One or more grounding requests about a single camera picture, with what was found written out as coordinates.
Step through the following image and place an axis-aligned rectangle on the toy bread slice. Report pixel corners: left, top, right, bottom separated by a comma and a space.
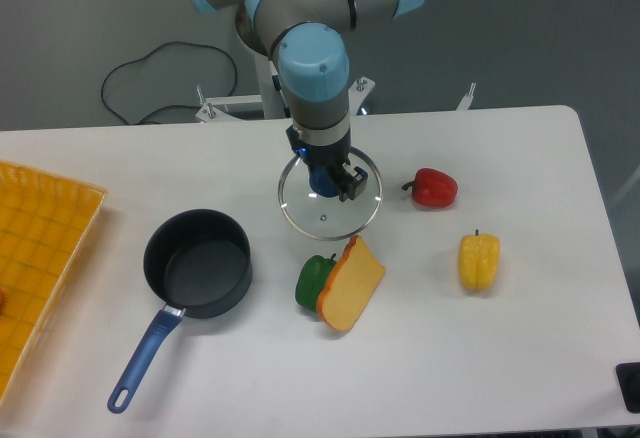
316, 235, 386, 333

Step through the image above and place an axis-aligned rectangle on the glass lid blue knob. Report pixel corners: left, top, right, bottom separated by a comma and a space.
277, 148, 383, 241

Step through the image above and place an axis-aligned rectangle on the red toy bell pepper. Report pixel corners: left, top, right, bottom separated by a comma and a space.
401, 168, 458, 209

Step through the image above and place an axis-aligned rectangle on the yellow toy bell pepper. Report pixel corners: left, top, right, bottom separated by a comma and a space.
458, 229, 501, 292

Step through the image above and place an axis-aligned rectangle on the dark saucepan blue handle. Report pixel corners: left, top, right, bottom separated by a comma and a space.
107, 209, 253, 414

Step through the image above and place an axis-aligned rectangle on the yellow woven basket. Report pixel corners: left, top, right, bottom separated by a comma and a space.
1, 161, 108, 401

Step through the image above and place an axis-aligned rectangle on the black floor cable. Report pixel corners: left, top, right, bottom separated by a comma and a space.
100, 41, 239, 126

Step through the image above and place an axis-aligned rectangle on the black device at edge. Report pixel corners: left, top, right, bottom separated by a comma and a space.
615, 362, 640, 414

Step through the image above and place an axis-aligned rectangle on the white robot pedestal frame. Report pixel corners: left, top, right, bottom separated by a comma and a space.
194, 12, 478, 123

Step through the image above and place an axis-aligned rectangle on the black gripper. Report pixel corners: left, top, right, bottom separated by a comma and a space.
286, 126, 368, 202

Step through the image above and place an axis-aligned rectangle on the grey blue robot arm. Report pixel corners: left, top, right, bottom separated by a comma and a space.
192, 0, 425, 201

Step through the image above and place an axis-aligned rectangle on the green toy bell pepper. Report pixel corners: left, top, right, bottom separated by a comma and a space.
294, 254, 336, 312

